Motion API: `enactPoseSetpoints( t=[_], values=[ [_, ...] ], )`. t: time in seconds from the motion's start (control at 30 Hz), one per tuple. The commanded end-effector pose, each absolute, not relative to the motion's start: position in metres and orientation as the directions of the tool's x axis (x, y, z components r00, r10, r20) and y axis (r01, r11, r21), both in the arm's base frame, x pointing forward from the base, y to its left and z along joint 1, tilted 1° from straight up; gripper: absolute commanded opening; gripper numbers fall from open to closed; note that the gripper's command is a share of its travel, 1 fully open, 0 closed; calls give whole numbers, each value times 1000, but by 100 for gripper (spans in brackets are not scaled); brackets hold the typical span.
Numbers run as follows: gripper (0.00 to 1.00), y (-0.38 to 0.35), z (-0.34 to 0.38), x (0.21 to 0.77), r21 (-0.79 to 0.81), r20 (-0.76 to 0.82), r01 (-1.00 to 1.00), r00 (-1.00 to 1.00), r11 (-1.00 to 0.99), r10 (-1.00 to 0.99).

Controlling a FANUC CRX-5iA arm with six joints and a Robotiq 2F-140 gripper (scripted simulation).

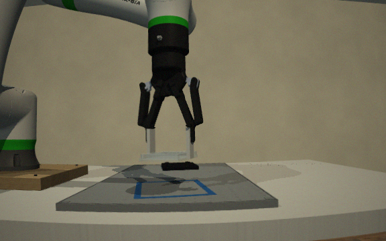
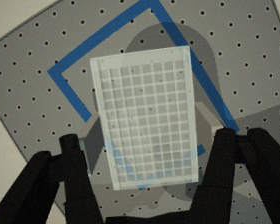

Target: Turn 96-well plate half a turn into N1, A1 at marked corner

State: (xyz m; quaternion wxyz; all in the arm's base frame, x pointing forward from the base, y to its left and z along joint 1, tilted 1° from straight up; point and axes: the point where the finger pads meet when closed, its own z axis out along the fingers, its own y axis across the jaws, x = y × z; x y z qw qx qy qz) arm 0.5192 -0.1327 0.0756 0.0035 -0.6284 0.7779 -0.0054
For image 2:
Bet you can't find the blue tape outline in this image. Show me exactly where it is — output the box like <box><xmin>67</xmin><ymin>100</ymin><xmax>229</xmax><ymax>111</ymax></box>
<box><xmin>47</xmin><ymin>0</ymin><xmax>240</xmax><ymax>132</ymax></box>

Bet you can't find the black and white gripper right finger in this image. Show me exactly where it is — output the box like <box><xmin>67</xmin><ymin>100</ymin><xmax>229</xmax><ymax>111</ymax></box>
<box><xmin>185</xmin><ymin>102</ymin><xmax>280</xmax><ymax>224</ymax></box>

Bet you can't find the grey perforated base plate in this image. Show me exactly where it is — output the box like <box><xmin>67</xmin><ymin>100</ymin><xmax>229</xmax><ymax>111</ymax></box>
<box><xmin>0</xmin><ymin>0</ymin><xmax>280</xmax><ymax>224</ymax></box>

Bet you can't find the white well plate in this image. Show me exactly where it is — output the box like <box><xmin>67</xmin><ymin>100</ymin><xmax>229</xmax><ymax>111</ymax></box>
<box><xmin>90</xmin><ymin>45</ymin><xmax>198</xmax><ymax>190</ymax></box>

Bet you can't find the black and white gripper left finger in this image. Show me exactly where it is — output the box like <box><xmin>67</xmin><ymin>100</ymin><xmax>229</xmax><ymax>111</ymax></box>
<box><xmin>0</xmin><ymin>113</ymin><xmax>104</xmax><ymax>224</ymax></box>

